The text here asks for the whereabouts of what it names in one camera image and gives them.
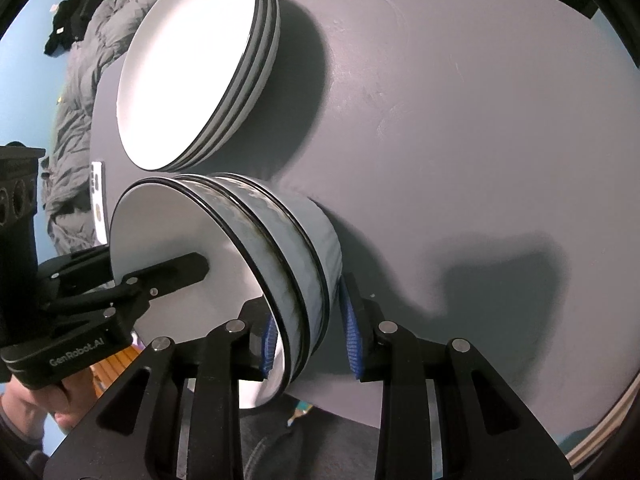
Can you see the white bowl black rim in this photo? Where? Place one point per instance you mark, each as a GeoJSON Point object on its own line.
{"type": "Point", "coordinates": [310, 270]}
{"type": "Point", "coordinates": [165, 230]}
{"type": "Point", "coordinates": [334, 265]}

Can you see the black clothes heap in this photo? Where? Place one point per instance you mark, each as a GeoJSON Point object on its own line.
{"type": "Point", "coordinates": [65, 20]}

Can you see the person's left hand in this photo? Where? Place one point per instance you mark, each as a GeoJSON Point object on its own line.
{"type": "Point", "coordinates": [70, 405]}

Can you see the white plate black rim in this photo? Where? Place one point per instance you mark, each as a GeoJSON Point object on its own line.
{"type": "Point", "coordinates": [264, 85]}
{"type": "Point", "coordinates": [190, 60]}
{"type": "Point", "coordinates": [252, 85]}

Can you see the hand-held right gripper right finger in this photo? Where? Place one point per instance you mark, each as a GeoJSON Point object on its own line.
{"type": "Point", "coordinates": [352, 340]}

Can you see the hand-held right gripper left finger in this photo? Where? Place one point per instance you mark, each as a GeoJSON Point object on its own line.
{"type": "Point", "coordinates": [270, 340]}

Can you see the light blue smartphone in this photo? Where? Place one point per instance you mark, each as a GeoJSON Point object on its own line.
{"type": "Point", "coordinates": [98, 200]}

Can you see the person's left forearm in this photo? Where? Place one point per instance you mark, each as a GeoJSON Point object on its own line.
{"type": "Point", "coordinates": [15, 440]}

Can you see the gray duvet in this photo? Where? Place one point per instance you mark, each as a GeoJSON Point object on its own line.
{"type": "Point", "coordinates": [85, 85]}

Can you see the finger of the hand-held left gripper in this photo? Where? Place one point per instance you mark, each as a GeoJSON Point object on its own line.
{"type": "Point", "coordinates": [170, 270]}
{"type": "Point", "coordinates": [75, 267]}

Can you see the person's gray pants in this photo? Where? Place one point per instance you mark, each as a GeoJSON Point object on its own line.
{"type": "Point", "coordinates": [300, 450]}

